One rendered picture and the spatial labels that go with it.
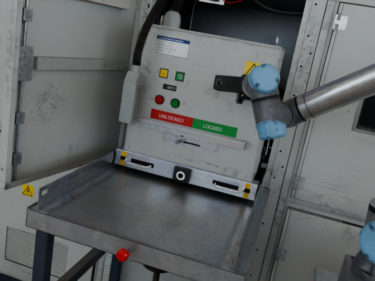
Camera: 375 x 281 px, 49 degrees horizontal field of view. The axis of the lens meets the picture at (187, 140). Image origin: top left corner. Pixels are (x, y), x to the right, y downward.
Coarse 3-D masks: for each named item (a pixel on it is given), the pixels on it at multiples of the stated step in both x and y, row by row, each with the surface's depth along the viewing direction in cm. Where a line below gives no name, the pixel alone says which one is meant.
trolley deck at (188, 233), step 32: (96, 192) 133; (128, 192) 137; (160, 192) 142; (192, 192) 147; (32, 224) 115; (64, 224) 112; (96, 224) 113; (128, 224) 116; (160, 224) 119; (192, 224) 123; (224, 224) 127; (256, 224) 131; (160, 256) 106; (192, 256) 105
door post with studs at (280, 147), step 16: (320, 0) 146; (304, 16) 149; (320, 16) 147; (304, 32) 150; (304, 48) 151; (304, 64) 152; (288, 80) 155; (304, 80) 153; (288, 96) 156; (288, 128) 158; (272, 144) 161; (288, 144) 159; (272, 160) 162; (272, 176) 163; (272, 192) 165; (272, 208) 166; (256, 256) 172; (256, 272) 173
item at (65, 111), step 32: (32, 0) 119; (64, 0) 130; (96, 0) 138; (128, 0) 154; (32, 32) 122; (64, 32) 133; (96, 32) 147; (128, 32) 164; (32, 64) 122; (64, 64) 134; (96, 64) 149; (128, 64) 170; (32, 96) 128; (64, 96) 141; (96, 96) 157; (32, 128) 132; (64, 128) 145; (96, 128) 162; (0, 160) 123; (32, 160) 136; (64, 160) 150
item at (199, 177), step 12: (120, 156) 156; (132, 156) 154; (144, 156) 153; (144, 168) 154; (156, 168) 153; (168, 168) 151; (192, 168) 149; (192, 180) 150; (204, 180) 148; (216, 180) 147; (228, 180) 146; (240, 180) 145; (252, 180) 147; (228, 192) 147; (252, 192) 144
